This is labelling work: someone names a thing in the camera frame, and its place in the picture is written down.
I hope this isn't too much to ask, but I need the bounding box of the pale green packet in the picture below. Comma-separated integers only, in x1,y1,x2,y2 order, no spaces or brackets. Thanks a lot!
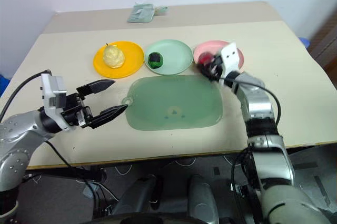
127,2,155,24

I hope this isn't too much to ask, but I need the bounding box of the green rectangular tray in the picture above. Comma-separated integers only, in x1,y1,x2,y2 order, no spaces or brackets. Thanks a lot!
121,74,225,131

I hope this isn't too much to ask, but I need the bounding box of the small pale green wrapper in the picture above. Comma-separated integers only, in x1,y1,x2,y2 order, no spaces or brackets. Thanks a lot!
153,5,170,15

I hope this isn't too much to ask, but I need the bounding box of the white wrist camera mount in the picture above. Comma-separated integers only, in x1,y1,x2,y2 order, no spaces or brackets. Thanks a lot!
220,42,245,74
39,73,72,131

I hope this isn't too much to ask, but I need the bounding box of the yellow toy pear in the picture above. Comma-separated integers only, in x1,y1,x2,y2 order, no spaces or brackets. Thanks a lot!
102,43,126,70

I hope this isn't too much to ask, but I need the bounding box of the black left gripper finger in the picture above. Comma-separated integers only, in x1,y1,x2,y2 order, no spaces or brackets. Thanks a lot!
90,104,129,130
76,78,117,98

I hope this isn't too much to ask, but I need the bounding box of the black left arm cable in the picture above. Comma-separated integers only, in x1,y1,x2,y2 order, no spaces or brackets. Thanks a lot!
0,69,52,121

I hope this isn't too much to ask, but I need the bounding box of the black looped shoulder cable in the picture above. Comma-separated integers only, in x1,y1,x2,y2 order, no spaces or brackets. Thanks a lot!
230,147,262,224

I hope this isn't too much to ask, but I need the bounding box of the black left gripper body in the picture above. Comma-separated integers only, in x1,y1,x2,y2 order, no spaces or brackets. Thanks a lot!
60,91,96,129

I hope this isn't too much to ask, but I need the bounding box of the black cable under table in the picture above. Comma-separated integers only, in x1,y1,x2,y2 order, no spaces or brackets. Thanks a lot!
44,140,121,224

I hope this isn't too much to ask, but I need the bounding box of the yellow round plate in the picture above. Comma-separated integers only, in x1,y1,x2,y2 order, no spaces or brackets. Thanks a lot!
92,40,145,79

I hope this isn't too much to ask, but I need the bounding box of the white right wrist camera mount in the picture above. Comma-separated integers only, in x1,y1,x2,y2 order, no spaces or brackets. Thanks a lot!
220,42,245,74

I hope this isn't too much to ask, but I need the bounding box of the blue bag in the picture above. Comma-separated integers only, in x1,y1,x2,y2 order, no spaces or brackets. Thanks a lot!
0,72,12,98

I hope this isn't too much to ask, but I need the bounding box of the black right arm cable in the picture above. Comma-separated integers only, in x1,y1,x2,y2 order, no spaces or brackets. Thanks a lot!
217,76,282,130

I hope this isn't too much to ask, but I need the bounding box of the dark green toy vegetable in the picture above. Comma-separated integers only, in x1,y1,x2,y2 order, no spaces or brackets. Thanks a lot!
147,52,164,69

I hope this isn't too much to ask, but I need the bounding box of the blue round object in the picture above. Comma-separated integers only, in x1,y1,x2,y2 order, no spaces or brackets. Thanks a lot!
298,36,312,49

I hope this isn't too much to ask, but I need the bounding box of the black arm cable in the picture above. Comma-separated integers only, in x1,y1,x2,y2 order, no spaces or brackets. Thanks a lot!
0,69,52,121
217,76,282,130

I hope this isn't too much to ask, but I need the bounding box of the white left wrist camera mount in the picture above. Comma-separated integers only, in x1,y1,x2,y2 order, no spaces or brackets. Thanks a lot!
39,73,72,131

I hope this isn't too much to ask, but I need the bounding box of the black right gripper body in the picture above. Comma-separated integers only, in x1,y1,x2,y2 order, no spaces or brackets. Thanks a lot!
207,55,229,82

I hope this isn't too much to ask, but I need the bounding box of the dark curved robot torso rim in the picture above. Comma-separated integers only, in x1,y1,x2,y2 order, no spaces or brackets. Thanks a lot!
91,211,191,224

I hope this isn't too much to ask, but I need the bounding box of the green round plate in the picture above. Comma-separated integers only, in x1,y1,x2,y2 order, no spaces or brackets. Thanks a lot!
143,39,194,76

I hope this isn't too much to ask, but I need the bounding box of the pink round plate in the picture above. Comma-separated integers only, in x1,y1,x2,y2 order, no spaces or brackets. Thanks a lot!
193,40,245,74

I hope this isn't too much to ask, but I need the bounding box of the brown wooden furniture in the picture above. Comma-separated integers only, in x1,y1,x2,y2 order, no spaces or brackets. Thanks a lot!
307,10,337,79

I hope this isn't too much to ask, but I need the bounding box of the red toy fruit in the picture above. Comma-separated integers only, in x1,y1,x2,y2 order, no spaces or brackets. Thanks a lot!
197,53,214,65

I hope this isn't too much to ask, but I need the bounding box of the grey rounded robot leg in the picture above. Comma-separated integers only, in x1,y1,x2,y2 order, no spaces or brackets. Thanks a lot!
115,175,159,217
187,174,220,224

